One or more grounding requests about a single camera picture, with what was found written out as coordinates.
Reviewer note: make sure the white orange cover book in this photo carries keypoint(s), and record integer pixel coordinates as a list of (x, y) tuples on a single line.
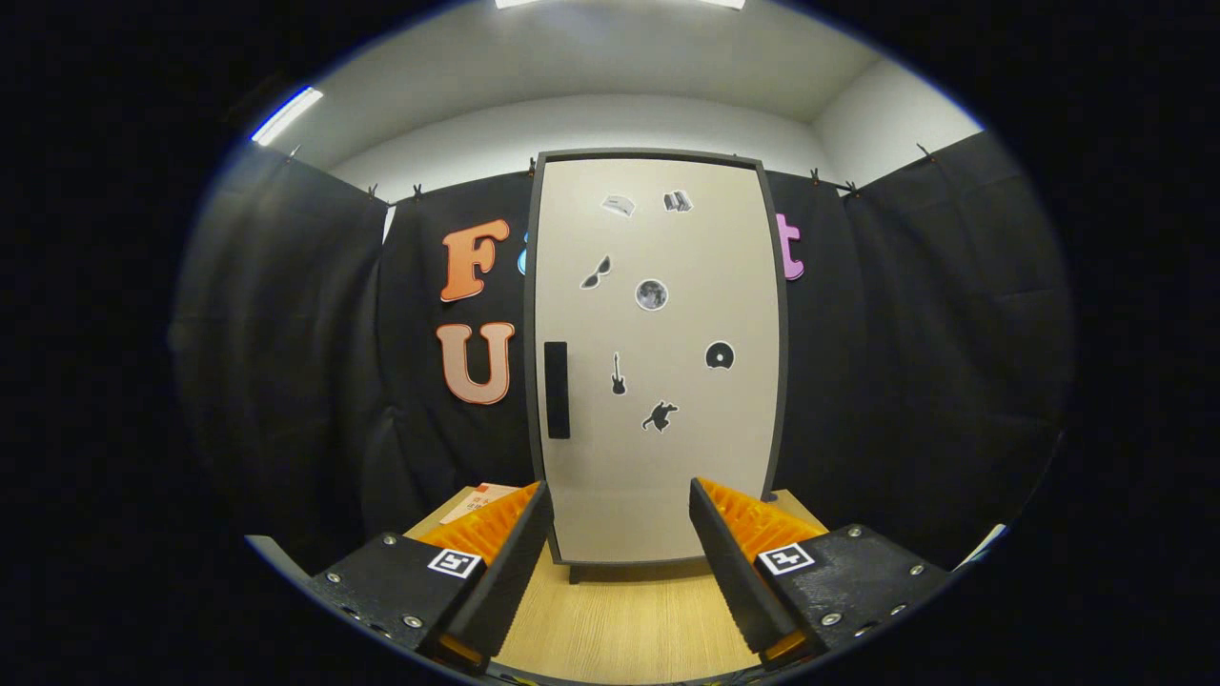
[(477, 500)]

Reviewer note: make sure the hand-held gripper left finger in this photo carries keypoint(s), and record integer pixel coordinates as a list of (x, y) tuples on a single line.
[(515, 572)]

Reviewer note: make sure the grey shoe cabinet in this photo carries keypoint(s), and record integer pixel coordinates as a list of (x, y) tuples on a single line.
[(785, 381)]

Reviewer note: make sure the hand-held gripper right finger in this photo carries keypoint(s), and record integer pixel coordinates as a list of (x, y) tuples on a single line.
[(734, 572)]

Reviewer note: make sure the beige shoe cabinet door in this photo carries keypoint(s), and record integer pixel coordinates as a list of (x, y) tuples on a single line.
[(658, 467)]

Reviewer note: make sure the black backdrop cloth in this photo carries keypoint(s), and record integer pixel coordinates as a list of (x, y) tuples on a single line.
[(905, 333)]

